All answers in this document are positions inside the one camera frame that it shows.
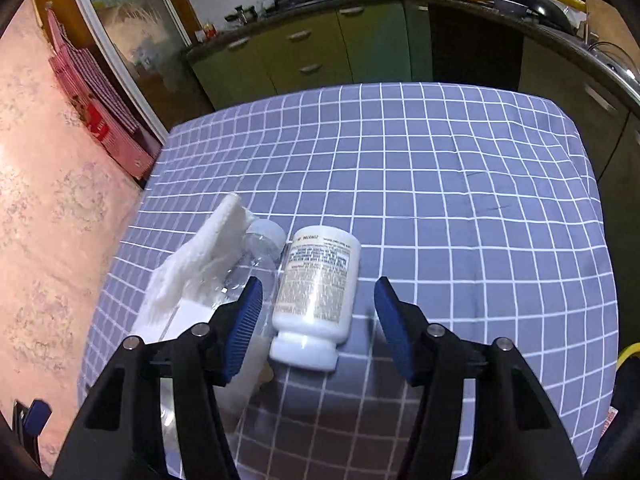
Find blue checkered tablecloth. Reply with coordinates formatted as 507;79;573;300
78;84;617;479

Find red checkered apron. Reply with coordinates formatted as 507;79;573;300
47;10;160;181

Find black wok on counter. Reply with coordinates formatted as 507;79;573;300
512;0;574;35

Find small black pot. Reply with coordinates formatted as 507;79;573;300
224;6;258;26

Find glass sliding door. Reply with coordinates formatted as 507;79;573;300
76;0;212;141

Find yellow rim trash bin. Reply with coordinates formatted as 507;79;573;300
616;342;640;368

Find crumpled white tissue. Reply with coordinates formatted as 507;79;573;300
131;193;255;335

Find white pill bottle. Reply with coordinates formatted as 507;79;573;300
269;226;361;373

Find green kitchen cabinets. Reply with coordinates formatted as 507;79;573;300
186;0;639;309

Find clear bottle red label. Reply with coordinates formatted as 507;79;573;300
159;219;288;411

